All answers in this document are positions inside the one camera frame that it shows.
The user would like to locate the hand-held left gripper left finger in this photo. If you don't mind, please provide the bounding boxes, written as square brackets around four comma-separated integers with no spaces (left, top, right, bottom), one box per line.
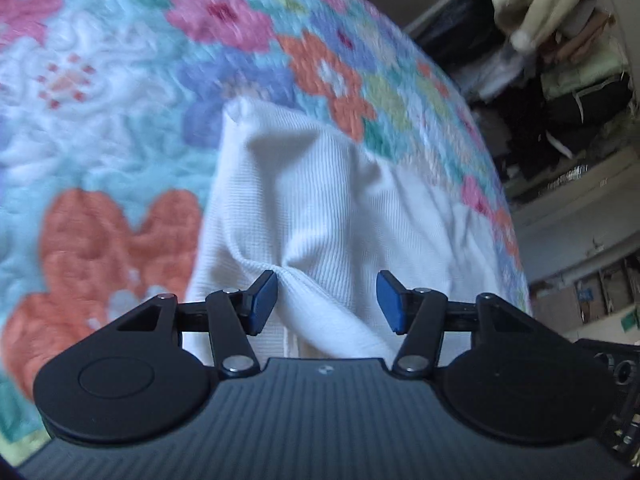
[116,269,279,379]

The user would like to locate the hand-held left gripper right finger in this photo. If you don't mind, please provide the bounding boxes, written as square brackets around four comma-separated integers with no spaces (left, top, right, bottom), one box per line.
[376,269,539,379]

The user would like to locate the white knit garment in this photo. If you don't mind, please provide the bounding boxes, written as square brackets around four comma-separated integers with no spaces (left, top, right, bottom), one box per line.
[181,96,531,367]

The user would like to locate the black folded clothes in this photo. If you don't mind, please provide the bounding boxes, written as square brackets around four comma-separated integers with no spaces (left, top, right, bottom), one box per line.
[417,0,633,171]

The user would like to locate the cardboard box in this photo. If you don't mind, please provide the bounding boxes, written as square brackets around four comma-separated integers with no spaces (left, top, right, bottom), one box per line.
[529,280,583,326]

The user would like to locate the white wardrobe shelf unit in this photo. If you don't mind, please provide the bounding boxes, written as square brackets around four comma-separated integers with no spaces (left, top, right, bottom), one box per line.
[402,0,640,346]

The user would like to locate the floral patchwork quilt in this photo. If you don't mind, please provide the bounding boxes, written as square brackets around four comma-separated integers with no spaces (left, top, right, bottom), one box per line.
[0,0,532,466]

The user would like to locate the light green folded cloth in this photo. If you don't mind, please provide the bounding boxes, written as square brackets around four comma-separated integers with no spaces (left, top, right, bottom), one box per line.
[541,42,630,101]

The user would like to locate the cream fluffy garment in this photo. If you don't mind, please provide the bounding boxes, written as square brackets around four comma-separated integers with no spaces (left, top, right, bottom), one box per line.
[482,0,593,53]

